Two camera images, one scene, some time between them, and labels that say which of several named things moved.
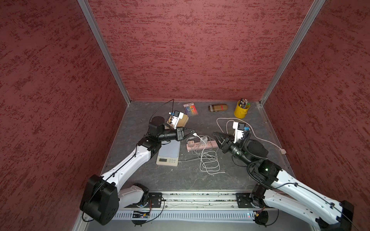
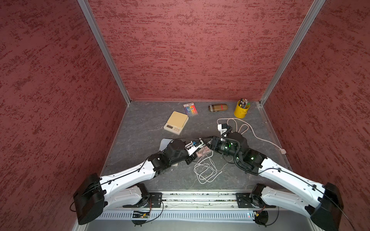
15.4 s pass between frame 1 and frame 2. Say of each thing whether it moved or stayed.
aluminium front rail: stayed
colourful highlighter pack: stayed
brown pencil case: stayed
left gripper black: moved
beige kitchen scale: stayed
